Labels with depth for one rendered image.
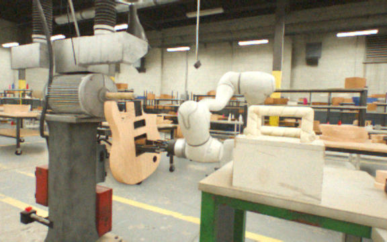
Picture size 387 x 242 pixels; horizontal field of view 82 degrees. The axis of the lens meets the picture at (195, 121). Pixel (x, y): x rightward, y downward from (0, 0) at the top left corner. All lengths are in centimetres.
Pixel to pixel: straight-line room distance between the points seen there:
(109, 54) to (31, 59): 65
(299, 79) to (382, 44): 341
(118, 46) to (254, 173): 80
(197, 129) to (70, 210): 100
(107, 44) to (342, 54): 1167
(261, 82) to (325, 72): 1086
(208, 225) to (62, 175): 96
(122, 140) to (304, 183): 73
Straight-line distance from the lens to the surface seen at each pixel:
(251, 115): 76
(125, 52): 111
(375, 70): 1241
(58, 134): 154
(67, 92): 143
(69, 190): 153
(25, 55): 175
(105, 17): 130
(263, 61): 1237
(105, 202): 171
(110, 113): 100
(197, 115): 82
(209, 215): 87
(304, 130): 75
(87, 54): 127
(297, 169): 75
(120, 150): 104
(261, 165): 76
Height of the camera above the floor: 119
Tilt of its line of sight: 3 degrees down
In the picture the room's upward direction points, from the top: 2 degrees clockwise
